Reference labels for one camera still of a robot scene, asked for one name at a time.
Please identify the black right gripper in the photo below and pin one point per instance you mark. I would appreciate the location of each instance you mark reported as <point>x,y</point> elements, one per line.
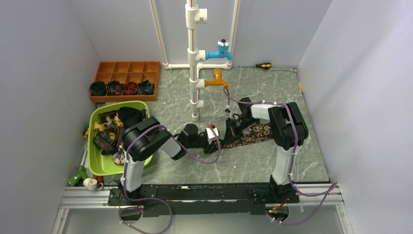
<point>231,133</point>

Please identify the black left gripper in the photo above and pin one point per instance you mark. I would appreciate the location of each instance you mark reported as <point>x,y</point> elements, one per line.
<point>213,147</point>

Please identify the brown floral tie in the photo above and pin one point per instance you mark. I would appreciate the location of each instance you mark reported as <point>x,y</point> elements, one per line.
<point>256,133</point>

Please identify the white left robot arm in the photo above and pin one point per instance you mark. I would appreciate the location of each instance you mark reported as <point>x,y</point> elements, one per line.
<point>143,139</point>

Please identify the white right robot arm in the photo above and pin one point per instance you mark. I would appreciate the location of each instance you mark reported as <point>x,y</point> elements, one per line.
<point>287,128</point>

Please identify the pile of floral ties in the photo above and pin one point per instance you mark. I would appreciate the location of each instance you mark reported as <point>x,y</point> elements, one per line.
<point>110,130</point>

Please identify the orange plastic faucet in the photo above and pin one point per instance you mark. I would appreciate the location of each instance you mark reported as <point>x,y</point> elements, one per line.
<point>217,79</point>

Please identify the yellow black screwdriver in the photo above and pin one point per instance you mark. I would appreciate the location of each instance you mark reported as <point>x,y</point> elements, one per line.
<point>265,66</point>

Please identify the silver wrench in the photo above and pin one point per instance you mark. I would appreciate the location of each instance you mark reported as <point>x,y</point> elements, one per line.
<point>293,69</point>

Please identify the blue plastic faucet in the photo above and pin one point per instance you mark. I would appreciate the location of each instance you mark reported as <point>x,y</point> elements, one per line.
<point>222,51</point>

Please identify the teal black rolled tie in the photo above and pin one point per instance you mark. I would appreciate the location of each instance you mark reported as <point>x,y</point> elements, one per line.
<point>145,87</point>

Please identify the red black rolled tie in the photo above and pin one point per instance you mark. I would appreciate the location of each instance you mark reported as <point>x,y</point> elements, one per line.
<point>130,89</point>

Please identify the green plastic basin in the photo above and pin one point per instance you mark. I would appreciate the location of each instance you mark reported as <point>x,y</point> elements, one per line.
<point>99,164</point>

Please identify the orange wooden compartment tray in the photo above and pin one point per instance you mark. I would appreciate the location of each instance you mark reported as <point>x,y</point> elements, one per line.
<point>126,71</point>

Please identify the white PVC pipe assembly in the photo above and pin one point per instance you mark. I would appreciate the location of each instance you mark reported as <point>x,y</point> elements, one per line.
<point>196,58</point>

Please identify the dark green rolled tie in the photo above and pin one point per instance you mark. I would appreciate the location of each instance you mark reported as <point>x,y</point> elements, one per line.
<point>98,88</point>

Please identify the green plastic faucet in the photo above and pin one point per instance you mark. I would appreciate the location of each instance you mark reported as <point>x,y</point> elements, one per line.
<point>80,175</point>

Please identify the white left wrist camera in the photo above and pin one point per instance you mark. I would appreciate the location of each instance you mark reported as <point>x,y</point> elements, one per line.
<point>212,134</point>

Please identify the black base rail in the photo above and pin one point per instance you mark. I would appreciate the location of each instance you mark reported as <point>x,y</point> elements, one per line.
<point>154,207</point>

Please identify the yellow black tool handle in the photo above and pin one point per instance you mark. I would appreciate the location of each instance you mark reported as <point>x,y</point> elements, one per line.
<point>86,133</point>

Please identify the aluminium frame rail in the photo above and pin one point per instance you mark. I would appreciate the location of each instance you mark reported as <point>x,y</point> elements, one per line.
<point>81,198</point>

